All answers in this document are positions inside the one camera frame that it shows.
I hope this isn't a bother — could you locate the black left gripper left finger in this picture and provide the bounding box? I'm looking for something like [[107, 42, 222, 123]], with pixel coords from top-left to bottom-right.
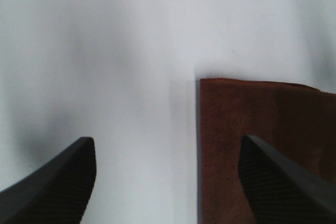
[[1, 137, 97, 223]]

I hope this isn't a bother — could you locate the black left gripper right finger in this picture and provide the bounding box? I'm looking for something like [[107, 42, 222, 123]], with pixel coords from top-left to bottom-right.
[[238, 135, 335, 223]]

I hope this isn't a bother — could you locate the brown square towel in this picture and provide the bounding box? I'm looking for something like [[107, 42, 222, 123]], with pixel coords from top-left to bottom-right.
[[197, 78, 335, 223]]

